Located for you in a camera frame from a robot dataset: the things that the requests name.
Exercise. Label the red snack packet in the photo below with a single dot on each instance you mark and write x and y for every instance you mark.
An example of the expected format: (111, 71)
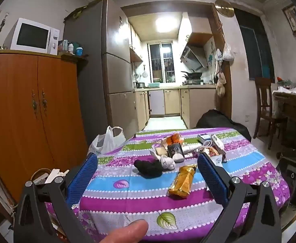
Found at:
(212, 153)

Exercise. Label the hanging beige cloth bags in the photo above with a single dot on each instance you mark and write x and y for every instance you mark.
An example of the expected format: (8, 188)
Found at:
(221, 83)

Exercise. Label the kitchen window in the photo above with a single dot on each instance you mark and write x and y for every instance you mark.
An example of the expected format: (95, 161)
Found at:
(162, 62)

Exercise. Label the dark wooden table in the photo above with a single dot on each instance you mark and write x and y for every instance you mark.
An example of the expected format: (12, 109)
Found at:
(293, 108)

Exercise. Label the hanging white plastic bags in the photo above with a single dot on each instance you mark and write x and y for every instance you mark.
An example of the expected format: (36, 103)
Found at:
(225, 53)

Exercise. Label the wooden chair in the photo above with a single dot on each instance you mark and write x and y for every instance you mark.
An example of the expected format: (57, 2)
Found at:
(264, 106)

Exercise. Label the dark wall poster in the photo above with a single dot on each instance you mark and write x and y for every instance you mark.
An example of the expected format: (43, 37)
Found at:
(256, 48)

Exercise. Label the gold wall clock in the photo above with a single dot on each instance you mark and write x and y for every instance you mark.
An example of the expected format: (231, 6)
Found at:
(224, 8)

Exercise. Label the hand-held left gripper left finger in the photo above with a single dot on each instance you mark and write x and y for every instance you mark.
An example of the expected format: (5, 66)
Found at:
(83, 179)

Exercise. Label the white plastic bag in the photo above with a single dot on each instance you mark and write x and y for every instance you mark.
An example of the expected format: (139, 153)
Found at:
(107, 140)

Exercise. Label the large black bag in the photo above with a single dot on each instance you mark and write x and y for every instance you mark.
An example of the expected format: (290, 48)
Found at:
(218, 120)

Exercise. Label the floral striped tablecloth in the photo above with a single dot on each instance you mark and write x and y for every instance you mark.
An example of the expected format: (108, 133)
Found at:
(143, 197)

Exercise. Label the ceiling light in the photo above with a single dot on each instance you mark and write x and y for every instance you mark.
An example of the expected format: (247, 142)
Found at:
(167, 24)

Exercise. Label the framed wall picture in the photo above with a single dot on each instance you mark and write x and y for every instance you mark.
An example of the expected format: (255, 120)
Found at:
(294, 19)

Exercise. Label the orange wooden cabinet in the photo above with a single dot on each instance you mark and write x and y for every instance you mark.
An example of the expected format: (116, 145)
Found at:
(24, 121)

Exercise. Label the white microwave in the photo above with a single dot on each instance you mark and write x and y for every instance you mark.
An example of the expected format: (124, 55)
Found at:
(34, 36)

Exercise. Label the white paper roll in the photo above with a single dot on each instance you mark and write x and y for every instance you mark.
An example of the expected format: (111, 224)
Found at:
(191, 148)

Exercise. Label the black cloth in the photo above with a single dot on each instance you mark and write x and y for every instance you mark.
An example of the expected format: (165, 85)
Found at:
(149, 168)

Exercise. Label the grey refrigerator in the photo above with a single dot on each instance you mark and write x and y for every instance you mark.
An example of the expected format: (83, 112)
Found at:
(107, 55)

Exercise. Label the white cloth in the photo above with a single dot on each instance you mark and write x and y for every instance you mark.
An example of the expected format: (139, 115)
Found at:
(294, 89)

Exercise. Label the white power strip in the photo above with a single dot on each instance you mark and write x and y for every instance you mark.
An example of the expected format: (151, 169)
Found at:
(45, 178)

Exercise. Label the steel range hood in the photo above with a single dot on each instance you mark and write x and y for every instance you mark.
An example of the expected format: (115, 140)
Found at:
(192, 57)

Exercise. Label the orange snack packet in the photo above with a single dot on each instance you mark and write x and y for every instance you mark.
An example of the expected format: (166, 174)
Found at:
(174, 139)

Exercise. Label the small blue white box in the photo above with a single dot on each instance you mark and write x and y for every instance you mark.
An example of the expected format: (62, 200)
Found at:
(204, 138)

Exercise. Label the black wok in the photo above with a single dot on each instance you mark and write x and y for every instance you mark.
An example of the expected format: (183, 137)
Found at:
(192, 74)

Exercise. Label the black snack packet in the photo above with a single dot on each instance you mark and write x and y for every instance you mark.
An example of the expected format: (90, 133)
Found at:
(175, 149)

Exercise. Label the gold snack packet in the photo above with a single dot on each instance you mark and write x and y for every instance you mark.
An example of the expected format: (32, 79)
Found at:
(183, 181)

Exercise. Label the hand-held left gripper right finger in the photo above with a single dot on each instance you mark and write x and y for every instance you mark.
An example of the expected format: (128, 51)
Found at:
(212, 179)

